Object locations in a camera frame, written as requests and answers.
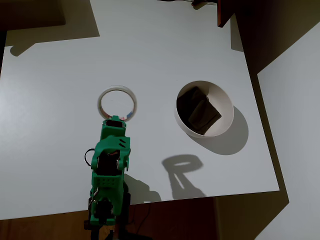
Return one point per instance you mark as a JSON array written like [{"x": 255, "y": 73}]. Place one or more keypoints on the green gripper black servo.
[{"x": 113, "y": 131}]

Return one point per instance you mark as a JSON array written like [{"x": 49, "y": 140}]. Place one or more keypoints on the white masking tape roll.
[{"x": 99, "y": 105}]

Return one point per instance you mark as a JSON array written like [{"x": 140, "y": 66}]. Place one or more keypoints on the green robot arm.
[{"x": 107, "y": 182}]

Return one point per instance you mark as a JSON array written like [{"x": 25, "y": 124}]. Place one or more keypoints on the black table clamp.
[{"x": 90, "y": 207}]

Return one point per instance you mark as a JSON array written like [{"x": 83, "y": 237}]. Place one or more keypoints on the dark folded cloth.
[{"x": 200, "y": 112}]

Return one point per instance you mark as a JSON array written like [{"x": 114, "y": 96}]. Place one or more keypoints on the beige round bowl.
[{"x": 221, "y": 100}]

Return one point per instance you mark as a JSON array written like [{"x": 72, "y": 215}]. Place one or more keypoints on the dark furniture block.
[{"x": 30, "y": 12}]

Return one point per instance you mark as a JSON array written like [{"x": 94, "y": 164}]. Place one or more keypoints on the small dark device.
[{"x": 196, "y": 3}]

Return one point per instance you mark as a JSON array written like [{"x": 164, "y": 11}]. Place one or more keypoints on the brown wooden furniture panel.
[{"x": 221, "y": 12}]

